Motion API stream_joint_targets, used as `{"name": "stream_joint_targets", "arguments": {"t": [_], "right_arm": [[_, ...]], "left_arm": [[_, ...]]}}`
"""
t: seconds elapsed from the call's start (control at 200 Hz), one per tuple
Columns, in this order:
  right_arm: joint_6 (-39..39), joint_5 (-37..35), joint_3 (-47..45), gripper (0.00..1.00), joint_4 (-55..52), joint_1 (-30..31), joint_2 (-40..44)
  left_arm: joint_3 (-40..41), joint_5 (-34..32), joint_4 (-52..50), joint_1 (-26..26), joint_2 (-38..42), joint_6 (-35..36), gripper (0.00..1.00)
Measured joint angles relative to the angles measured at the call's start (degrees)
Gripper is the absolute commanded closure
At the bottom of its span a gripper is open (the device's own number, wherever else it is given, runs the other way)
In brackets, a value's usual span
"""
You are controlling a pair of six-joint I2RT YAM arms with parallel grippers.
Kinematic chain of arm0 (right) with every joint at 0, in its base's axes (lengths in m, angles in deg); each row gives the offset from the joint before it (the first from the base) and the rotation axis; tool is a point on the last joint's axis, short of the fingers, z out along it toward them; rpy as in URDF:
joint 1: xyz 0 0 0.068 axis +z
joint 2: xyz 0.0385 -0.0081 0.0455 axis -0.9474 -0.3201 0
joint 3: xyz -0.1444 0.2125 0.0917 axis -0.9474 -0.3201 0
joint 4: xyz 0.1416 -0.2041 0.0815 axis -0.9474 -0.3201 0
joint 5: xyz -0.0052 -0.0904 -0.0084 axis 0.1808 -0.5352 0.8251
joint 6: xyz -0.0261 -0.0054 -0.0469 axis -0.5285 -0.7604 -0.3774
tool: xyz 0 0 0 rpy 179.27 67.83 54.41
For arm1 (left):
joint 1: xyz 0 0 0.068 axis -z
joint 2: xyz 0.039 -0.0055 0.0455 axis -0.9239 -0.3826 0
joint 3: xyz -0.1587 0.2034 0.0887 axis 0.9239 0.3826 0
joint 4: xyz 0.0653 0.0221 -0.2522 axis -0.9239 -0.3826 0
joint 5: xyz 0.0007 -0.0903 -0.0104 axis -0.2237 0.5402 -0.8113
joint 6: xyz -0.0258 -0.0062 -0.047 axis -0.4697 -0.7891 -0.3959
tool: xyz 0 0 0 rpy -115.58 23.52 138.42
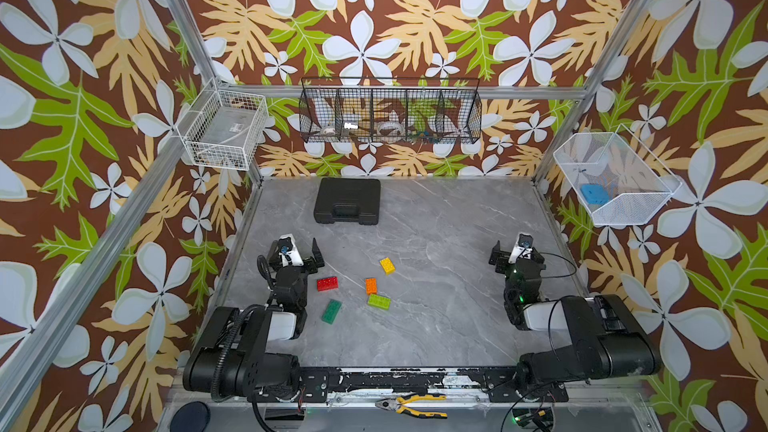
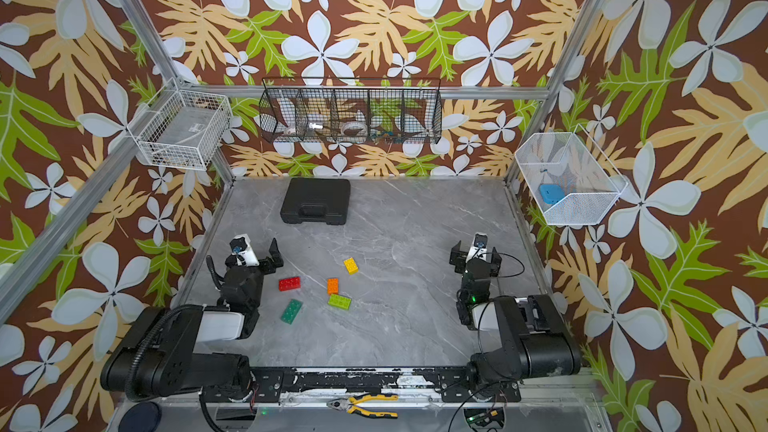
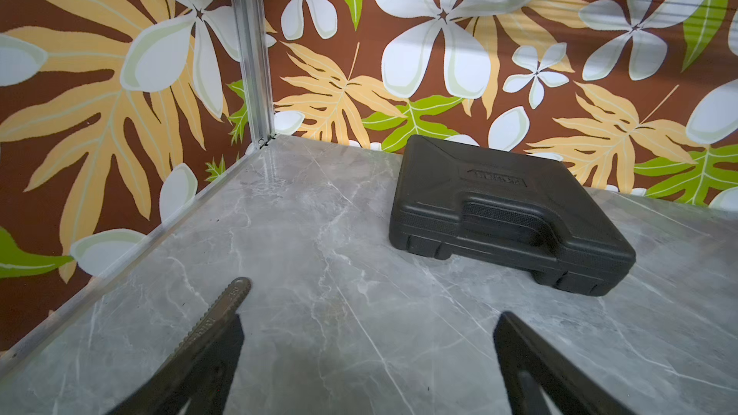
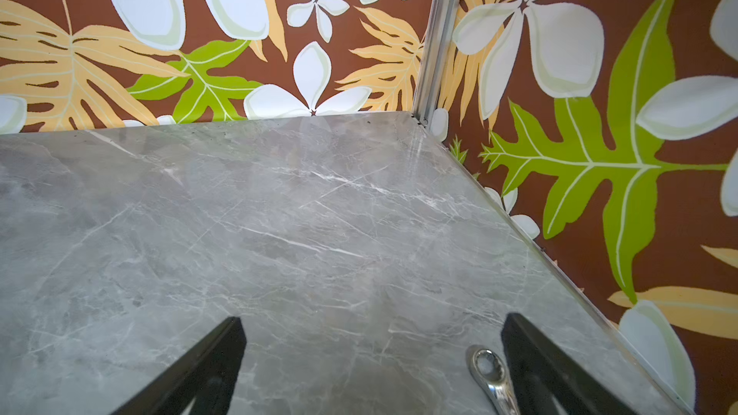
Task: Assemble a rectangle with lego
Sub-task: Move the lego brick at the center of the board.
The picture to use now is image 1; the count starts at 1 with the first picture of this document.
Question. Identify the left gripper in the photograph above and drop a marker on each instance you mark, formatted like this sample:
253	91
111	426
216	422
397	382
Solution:
309	266

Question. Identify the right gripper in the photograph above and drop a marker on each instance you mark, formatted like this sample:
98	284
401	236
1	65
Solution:
504	260

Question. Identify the red lego brick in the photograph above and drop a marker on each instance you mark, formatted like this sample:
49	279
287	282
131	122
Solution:
327	284

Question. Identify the dark green lego brick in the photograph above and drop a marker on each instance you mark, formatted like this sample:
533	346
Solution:
331	312

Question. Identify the orange lego brick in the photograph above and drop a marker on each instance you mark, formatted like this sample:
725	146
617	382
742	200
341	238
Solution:
371	286

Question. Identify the lime green lego brick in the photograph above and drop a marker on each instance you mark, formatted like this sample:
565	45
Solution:
379	302

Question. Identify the yellow lego brick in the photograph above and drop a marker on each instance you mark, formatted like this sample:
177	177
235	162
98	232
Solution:
387	266

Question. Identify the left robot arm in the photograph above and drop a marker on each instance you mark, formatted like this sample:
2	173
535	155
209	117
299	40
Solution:
230	357

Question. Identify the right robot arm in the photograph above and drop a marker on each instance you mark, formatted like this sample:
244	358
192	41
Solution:
590	338

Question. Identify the black plastic tool case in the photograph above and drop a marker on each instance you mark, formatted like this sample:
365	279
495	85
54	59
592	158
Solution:
348	200

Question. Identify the blue object in basket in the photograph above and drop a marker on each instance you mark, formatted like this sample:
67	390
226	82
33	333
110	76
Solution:
595	194

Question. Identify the white mesh basket right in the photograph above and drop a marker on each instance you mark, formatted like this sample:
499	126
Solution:
637	179

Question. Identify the black round disc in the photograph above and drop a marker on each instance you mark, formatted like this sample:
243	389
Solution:
191	417

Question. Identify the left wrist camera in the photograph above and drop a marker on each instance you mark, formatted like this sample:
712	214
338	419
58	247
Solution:
288	252

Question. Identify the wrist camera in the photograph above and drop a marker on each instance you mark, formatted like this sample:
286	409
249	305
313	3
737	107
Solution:
288	252
522	249

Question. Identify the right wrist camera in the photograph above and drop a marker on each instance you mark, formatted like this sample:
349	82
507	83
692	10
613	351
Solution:
522	249

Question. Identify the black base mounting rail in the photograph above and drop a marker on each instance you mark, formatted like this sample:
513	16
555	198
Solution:
319	385

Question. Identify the white wire basket left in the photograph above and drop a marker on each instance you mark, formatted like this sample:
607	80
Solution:
223	126

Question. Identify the black wire basket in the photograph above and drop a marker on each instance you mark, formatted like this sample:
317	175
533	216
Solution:
390	110

